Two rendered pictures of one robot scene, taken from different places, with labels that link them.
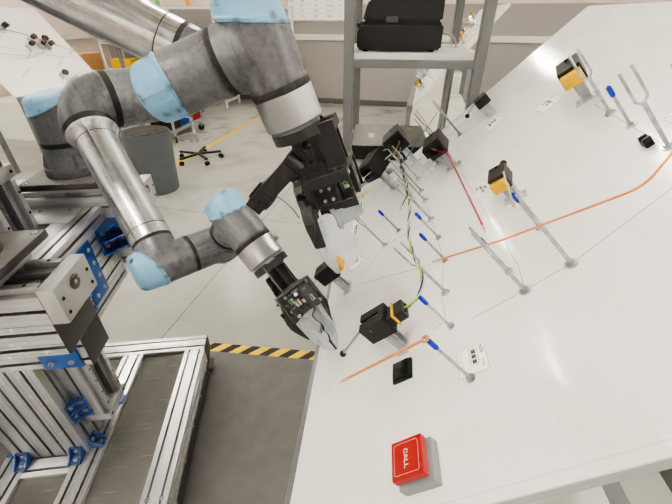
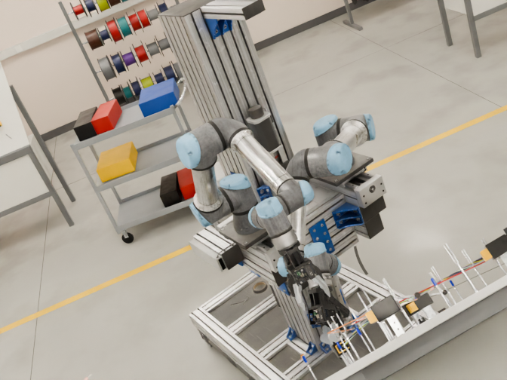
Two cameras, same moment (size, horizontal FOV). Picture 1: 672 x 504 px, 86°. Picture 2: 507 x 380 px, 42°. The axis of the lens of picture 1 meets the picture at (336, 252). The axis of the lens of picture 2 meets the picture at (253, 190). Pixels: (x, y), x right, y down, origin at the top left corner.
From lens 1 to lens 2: 186 cm
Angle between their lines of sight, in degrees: 62
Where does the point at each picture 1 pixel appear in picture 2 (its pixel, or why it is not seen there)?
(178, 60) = (253, 216)
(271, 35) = (265, 222)
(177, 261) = not seen: hidden behind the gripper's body
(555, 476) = not seen: outside the picture
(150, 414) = (362, 351)
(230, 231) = not seen: hidden behind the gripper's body
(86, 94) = (294, 167)
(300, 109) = (277, 244)
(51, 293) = (268, 256)
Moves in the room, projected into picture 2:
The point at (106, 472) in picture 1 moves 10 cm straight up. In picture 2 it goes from (319, 370) to (313, 356)
